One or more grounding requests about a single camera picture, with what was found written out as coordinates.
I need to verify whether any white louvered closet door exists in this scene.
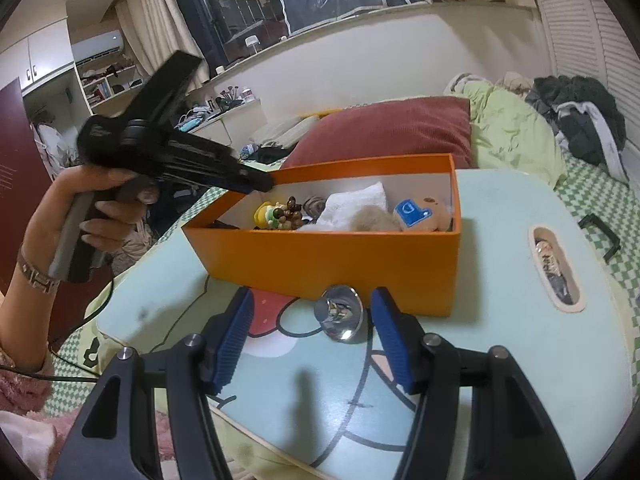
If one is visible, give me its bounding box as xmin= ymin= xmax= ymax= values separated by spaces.
xmin=537 ymin=0 xmax=640 ymax=148

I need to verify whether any light blue cartoon lap table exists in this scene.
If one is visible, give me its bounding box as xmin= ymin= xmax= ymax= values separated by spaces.
xmin=96 ymin=156 xmax=634 ymax=479

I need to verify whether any silver wrist bracelet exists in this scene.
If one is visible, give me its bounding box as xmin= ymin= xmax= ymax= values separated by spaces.
xmin=16 ymin=248 xmax=61 ymax=295

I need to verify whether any beige curtain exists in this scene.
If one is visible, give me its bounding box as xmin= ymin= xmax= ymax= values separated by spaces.
xmin=115 ymin=0 xmax=209 ymax=91

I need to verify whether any dark clothes pile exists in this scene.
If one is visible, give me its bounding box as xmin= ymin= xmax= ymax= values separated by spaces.
xmin=526 ymin=76 xmax=628 ymax=184

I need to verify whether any white air conditioner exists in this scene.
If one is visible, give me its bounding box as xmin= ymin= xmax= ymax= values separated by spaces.
xmin=72 ymin=29 xmax=124 ymax=65

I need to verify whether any white towel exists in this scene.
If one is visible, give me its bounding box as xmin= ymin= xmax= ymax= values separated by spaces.
xmin=316 ymin=182 xmax=388 ymax=231

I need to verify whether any black cable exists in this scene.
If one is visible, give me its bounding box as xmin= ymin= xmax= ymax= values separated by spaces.
xmin=0 ymin=278 xmax=116 ymax=384

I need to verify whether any brown plush with blue patch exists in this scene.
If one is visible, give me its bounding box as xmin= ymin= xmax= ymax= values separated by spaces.
xmin=393 ymin=196 xmax=451 ymax=232

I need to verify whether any green checkered bed sheet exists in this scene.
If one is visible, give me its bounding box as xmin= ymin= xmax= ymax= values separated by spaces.
xmin=554 ymin=148 xmax=640 ymax=311

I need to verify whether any wooden bead bracelet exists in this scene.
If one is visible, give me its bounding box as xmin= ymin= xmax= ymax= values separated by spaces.
xmin=267 ymin=196 xmax=306 ymax=232

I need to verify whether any dark red pillow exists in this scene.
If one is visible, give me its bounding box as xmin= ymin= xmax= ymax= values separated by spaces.
xmin=283 ymin=96 xmax=476 ymax=169

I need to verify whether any orange cardboard box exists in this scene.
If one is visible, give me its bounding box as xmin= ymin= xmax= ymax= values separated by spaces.
xmin=182 ymin=154 xmax=461 ymax=316

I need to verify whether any light green blanket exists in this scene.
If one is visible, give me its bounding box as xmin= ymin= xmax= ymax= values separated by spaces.
xmin=445 ymin=73 xmax=567 ymax=188

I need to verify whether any person's left hand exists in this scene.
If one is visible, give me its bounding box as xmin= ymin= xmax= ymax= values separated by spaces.
xmin=21 ymin=165 xmax=160 ymax=276

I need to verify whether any person's left forearm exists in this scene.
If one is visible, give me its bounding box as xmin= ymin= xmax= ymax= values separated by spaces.
xmin=0 ymin=266 xmax=58 ymax=372

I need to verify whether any white side cabinet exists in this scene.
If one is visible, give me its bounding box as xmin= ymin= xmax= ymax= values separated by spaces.
xmin=190 ymin=100 xmax=267 ymax=154

